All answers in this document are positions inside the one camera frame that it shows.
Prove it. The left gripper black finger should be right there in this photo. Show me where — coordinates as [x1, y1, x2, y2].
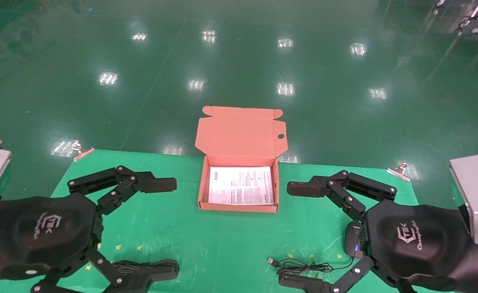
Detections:
[68, 166, 178, 216]

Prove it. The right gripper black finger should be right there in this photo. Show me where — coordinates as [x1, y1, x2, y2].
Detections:
[286, 170, 398, 221]
[278, 256, 416, 293]

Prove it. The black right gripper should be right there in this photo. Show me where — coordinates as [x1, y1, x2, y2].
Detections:
[363, 199, 478, 292]

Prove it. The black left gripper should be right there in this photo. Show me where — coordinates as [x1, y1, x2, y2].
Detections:
[0, 193, 180, 293]

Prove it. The black data cable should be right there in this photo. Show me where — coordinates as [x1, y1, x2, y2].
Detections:
[112, 259, 180, 274]

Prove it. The thin black mouse cable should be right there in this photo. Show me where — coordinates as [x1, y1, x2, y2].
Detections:
[267, 243, 356, 275]

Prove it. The black computer mouse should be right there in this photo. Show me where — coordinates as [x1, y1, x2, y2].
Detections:
[344, 221, 366, 259]

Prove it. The orange cardboard box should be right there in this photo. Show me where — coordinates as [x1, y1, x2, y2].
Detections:
[195, 106, 288, 214]

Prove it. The green table mat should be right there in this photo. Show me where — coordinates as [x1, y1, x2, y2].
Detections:
[0, 149, 456, 293]

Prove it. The white printed instruction sheet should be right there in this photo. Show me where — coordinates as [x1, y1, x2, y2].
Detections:
[208, 166, 275, 206]

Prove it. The metal binder clip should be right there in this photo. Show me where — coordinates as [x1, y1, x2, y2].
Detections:
[386, 162, 411, 182]
[73, 142, 95, 162]

